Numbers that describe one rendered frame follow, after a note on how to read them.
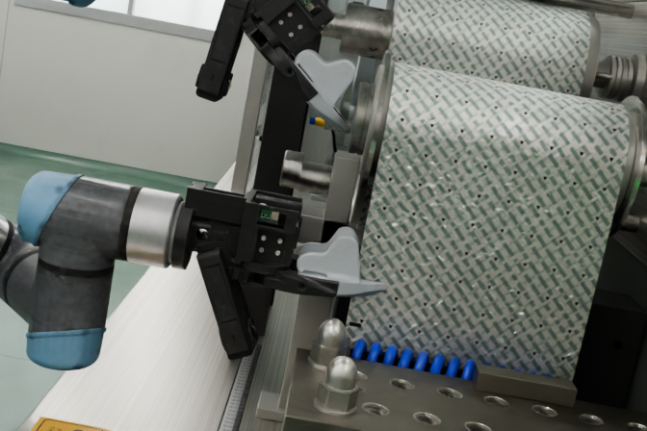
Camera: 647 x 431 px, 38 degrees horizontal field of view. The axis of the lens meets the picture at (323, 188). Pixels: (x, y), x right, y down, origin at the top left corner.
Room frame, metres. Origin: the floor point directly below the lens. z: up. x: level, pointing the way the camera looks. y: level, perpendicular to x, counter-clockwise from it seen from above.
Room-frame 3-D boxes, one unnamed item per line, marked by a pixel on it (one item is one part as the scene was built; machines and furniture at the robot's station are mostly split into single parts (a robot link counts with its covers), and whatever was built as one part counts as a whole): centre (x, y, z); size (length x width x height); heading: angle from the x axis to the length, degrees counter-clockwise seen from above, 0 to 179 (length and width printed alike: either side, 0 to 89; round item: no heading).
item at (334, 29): (1.22, 0.04, 1.33); 0.06 x 0.03 x 0.03; 90
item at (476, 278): (0.91, -0.17, 1.11); 0.23 x 0.01 x 0.18; 90
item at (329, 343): (0.84, -0.03, 1.05); 0.04 x 0.04 x 0.04
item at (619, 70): (1.22, -0.33, 1.33); 0.07 x 0.07 x 0.07; 0
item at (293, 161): (1.00, 0.04, 1.18); 0.04 x 0.02 x 0.04; 0
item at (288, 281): (0.89, 0.01, 1.09); 0.09 x 0.05 x 0.02; 89
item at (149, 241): (0.91, 0.15, 1.11); 0.08 x 0.05 x 0.08; 0
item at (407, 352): (0.89, -0.16, 1.03); 0.21 x 0.04 x 0.03; 90
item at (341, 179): (1.01, 0.00, 1.05); 0.06 x 0.05 x 0.31; 90
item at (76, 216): (0.91, 0.23, 1.11); 0.11 x 0.08 x 0.09; 90
